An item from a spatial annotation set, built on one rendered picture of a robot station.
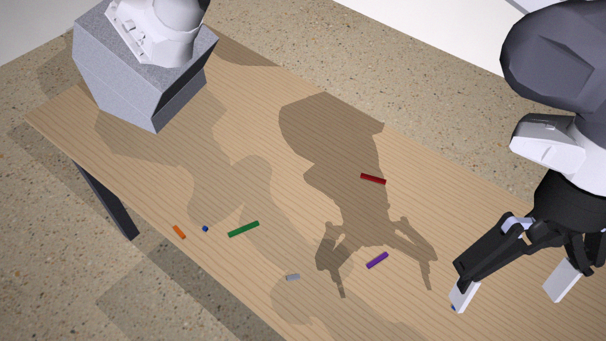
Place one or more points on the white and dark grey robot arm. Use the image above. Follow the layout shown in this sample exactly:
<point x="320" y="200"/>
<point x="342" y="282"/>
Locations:
<point x="554" y="55"/>

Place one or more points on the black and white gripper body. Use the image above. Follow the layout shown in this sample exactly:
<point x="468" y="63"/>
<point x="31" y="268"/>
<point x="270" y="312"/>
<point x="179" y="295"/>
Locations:
<point x="560" y="204"/>

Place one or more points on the purple rod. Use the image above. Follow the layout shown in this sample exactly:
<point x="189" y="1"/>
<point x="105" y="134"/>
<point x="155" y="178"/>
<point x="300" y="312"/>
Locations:
<point x="377" y="260"/>

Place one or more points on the green rod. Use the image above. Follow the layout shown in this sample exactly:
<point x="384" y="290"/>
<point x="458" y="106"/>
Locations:
<point x="243" y="229"/>

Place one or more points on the red rod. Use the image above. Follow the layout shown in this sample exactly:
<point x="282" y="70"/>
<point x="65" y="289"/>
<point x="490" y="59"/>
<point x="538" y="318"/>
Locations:
<point x="373" y="178"/>

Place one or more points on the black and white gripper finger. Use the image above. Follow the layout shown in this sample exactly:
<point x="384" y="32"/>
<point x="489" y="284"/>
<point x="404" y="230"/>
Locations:
<point x="498" y="247"/>
<point x="581" y="255"/>

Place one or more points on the orange rod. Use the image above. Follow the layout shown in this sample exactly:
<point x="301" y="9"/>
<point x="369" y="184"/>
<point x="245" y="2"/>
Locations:
<point x="179" y="232"/>

